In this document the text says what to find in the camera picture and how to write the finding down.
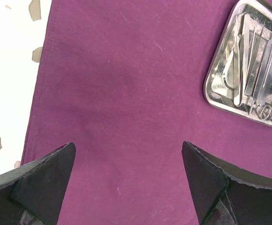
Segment purple surgical cloth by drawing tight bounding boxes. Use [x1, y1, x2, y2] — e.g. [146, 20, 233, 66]
[22, 0, 272, 225]

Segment steel instrument tray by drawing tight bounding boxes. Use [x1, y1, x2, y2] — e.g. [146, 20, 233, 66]
[204, 0, 272, 127]

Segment steel surgical forceps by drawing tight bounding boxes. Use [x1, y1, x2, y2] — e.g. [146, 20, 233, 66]
[233, 14, 250, 107]

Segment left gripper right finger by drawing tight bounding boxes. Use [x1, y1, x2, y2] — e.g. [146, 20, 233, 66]
[182, 142, 272, 225]

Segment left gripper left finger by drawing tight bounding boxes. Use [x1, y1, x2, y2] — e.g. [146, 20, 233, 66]
[0, 143, 76, 225]

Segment steel scalpel handle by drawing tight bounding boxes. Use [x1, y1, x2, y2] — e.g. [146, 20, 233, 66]
[256, 39, 272, 106]

